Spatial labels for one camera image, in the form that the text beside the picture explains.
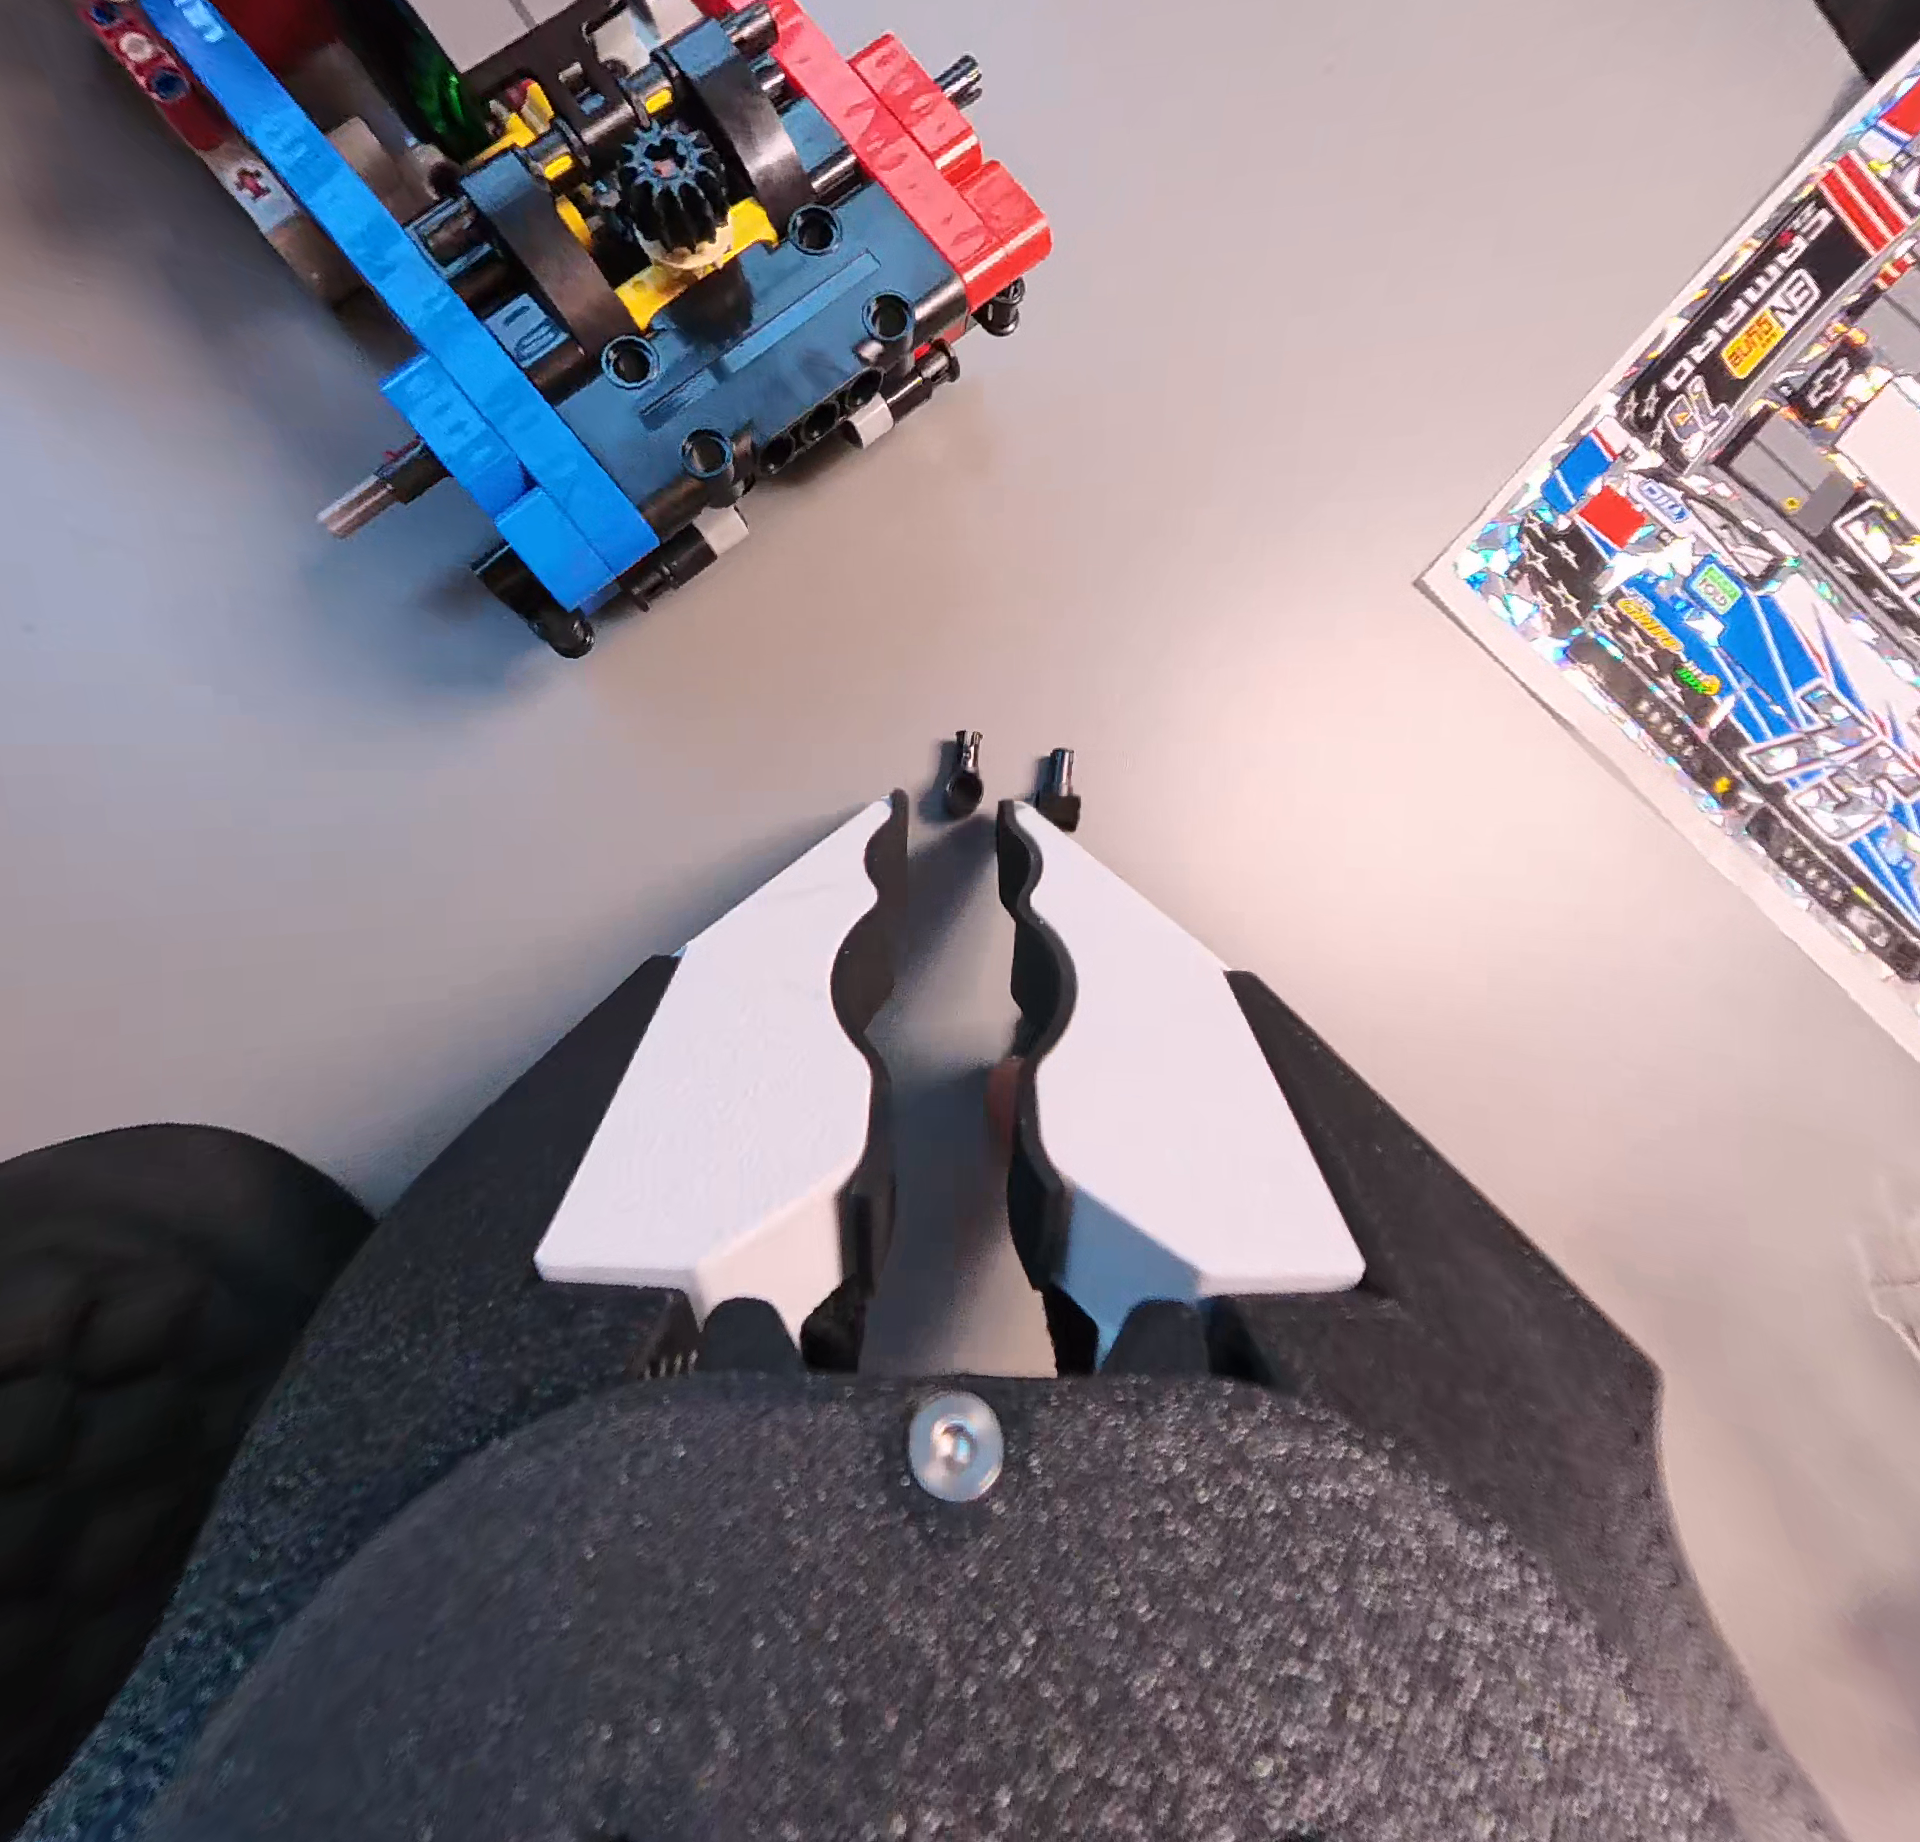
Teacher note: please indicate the person's right hand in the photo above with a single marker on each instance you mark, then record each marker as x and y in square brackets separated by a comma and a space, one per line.
[1004, 1115]

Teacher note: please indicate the colourful sticker sheet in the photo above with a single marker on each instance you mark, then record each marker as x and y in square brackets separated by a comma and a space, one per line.
[1724, 597]

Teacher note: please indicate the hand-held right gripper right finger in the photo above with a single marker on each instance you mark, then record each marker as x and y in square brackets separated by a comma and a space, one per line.
[1185, 1137]

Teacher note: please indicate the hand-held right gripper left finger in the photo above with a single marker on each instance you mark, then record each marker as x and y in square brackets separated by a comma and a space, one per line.
[721, 1123]

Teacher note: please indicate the black padded armrest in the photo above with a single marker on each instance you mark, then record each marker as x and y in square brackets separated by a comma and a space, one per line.
[134, 1346]

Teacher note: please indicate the lego car chassis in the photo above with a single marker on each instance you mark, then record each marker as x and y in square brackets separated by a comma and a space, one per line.
[601, 296]

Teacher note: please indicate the small black lego pin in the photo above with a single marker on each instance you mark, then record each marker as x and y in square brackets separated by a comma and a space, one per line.
[1059, 788]
[965, 775]

